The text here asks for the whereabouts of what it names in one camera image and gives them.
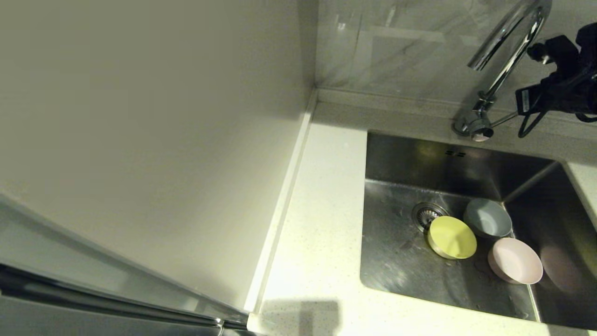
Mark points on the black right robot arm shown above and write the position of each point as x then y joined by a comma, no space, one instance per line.
588,39

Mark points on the stainless steel sink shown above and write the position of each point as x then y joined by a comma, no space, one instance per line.
401,266

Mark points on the chrome gooseneck faucet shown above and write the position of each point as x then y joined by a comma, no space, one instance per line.
506,70

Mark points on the metal sink drain strainer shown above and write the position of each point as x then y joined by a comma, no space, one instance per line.
422,215

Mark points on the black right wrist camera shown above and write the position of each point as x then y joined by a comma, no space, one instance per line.
527,100

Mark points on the gray bowl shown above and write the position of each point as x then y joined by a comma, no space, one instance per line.
489,218

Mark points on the yellow bowl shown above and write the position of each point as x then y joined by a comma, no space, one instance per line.
452,237

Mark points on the stainless steel appliance door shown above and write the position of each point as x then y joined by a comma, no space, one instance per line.
70,322

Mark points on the pink bowl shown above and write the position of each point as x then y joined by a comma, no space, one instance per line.
515,261

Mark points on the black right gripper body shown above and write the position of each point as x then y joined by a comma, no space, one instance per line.
566,88

